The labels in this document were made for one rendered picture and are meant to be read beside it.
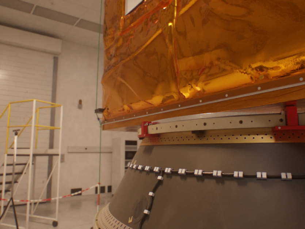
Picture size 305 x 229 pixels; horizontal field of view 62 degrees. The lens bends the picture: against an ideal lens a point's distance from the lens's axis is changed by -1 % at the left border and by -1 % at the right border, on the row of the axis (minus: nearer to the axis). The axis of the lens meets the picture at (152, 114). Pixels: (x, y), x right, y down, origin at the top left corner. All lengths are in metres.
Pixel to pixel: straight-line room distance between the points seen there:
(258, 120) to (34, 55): 8.30
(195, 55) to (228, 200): 0.67
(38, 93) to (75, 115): 1.36
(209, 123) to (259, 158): 0.24
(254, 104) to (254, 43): 0.23
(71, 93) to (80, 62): 1.20
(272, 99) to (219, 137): 0.28
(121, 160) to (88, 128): 1.59
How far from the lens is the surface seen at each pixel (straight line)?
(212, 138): 1.16
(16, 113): 8.51
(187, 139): 1.22
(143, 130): 1.45
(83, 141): 9.05
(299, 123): 1.10
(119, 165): 8.71
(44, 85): 8.80
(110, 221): 1.44
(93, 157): 9.18
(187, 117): 1.24
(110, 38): 2.23
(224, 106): 1.15
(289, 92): 0.99
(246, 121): 1.10
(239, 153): 1.09
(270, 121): 1.10
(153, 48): 1.59
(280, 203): 1.01
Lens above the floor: 1.58
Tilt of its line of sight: 8 degrees up
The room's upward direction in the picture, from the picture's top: straight up
